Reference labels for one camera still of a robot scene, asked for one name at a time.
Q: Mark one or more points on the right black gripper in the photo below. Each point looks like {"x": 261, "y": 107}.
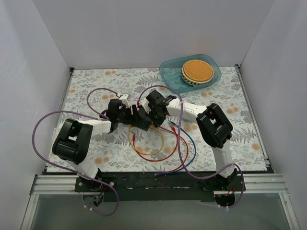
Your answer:
{"x": 148, "y": 117}

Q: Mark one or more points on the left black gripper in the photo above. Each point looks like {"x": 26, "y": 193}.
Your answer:
{"x": 134, "y": 113}

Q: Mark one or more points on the black network switch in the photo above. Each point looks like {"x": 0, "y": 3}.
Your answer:
{"x": 140, "y": 120}

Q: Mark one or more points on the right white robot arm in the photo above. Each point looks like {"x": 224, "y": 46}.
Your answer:
{"x": 215, "y": 128}

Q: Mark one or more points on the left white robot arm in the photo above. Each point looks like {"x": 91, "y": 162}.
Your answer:
{"x": 73, "y": 140}

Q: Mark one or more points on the floral table mat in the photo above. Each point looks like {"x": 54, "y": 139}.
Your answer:
{"x": 135, "y": 150}

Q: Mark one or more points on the teal plastic container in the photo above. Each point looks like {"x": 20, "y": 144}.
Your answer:
{"x": 170, "y": 72}

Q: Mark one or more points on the woven round coasters stack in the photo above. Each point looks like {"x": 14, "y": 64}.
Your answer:
{"x": 197, "y": 72}

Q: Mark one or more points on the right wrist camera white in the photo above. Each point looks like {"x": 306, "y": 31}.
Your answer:
{"x": 144, "y": 103}

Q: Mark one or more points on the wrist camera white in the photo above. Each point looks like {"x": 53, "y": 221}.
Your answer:
{"x": 125, "y": 98}
{"x": 144, "y": 103}

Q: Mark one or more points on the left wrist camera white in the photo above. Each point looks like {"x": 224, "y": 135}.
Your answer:
{"x": 125, "y": 98}

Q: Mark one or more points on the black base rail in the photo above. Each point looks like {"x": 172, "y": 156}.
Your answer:
{"x": 145, "y": 186}

